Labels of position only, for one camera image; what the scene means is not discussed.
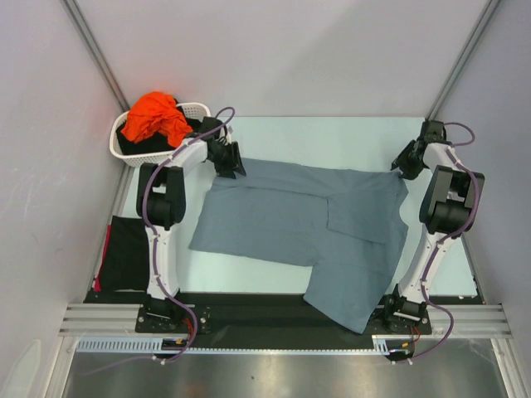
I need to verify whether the right aluminium corner post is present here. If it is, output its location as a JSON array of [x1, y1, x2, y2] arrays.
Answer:
[[425, 0, 504, 119]]

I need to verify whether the left aluminium corner post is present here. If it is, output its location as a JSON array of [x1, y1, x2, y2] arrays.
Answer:
[[60, 0, 129, 111]]

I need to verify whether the red folded garment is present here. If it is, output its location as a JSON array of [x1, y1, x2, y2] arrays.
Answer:
[[93, 225, 112, 292]]

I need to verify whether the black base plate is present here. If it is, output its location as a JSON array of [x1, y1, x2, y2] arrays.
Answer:
[[85, 291, 485, 350]]

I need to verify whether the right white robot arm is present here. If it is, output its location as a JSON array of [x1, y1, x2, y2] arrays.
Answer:
[[382, 119, 485, 332]]

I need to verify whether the aluminium front rail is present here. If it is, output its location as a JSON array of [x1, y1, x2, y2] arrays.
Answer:
[[60, 303, 512, 338]]

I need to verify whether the black garment in basket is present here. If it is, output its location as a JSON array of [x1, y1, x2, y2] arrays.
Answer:
[[117, 115, 202, 155]]

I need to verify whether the folded black t-shirt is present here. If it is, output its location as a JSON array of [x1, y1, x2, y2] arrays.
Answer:
[[100, 216, 149, 292]]

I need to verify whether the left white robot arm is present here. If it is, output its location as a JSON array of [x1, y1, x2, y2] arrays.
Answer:
[[136, 116, 246, 332]]

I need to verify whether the white plastic laundry basket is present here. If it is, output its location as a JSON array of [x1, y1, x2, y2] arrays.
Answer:
[[109, 102, 211, 167]]

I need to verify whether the orange t-shirt in basket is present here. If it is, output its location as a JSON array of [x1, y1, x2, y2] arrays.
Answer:
[[122, 91, 193, 148]]

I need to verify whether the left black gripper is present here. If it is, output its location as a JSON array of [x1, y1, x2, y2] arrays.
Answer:
[[207, 142, 245, 179]]

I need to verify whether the white slotted cable duct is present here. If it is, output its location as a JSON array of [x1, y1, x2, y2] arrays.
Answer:
[[76, 337, 390, 357]]

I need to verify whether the grey-blue t-shirt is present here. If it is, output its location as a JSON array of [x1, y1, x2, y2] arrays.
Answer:
[[190, 158, 408, 333]]

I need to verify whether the aluminium corner post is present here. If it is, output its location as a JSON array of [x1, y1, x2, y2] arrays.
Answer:
[[425, 0, 504, 119], [60, 0, 129, 111]]

